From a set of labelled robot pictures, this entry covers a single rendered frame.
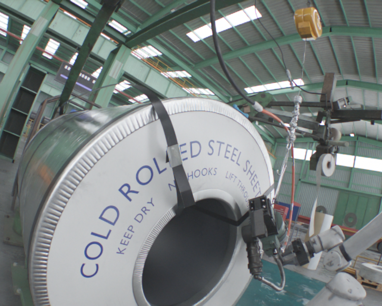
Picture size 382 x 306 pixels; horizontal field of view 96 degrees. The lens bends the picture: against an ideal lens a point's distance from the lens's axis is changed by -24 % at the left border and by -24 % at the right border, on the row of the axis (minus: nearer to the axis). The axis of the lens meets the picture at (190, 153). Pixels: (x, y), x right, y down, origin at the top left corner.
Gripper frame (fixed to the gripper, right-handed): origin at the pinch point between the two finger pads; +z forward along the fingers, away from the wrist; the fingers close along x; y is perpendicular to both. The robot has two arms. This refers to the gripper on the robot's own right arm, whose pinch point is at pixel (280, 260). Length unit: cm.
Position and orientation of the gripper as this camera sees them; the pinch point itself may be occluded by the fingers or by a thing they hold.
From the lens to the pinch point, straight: 121.2
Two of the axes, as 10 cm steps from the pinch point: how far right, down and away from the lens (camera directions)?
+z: -8.6, 4.4, 2.6
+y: -5.1, -7.0, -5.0
